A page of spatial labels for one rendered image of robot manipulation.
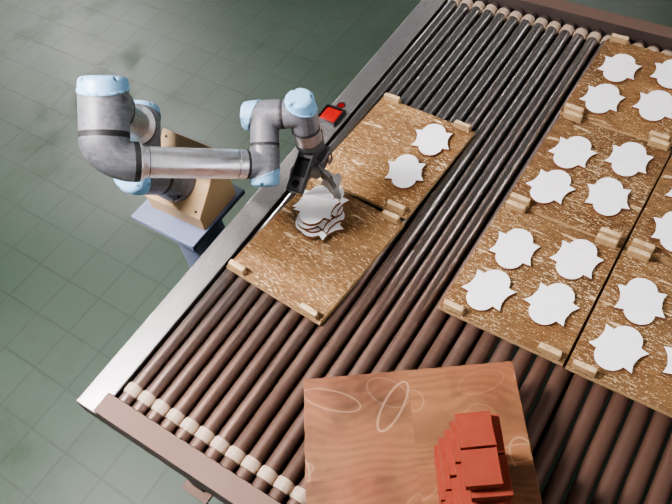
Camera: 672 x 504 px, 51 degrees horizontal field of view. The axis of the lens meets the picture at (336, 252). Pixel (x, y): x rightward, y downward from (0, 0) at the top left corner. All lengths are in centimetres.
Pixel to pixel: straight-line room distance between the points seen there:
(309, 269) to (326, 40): 246
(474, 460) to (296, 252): 94
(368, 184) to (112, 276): 161
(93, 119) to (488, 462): 111
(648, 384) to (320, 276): 89
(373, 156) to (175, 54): 239
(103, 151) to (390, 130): 102
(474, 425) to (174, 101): 310
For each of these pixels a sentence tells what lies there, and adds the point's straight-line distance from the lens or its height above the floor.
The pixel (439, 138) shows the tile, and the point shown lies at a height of 95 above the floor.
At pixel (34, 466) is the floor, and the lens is 313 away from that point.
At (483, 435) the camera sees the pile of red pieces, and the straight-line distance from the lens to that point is 140.
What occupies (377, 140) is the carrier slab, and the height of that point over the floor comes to 94.
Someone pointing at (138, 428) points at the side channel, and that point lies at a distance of 190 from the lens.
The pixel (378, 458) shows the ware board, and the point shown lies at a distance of 165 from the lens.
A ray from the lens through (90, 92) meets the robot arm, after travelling 172.
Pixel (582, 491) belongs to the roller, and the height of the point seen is 92.
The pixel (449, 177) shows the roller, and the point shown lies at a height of 92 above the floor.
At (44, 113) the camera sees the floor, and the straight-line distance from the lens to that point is 442.
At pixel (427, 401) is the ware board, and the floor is 104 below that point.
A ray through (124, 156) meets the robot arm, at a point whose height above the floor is 147.
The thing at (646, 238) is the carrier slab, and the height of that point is 94.
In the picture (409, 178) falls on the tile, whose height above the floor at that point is 95.
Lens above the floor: 259
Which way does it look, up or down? 53 degrees down
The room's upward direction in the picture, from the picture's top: 11 degrees counter-clockwise
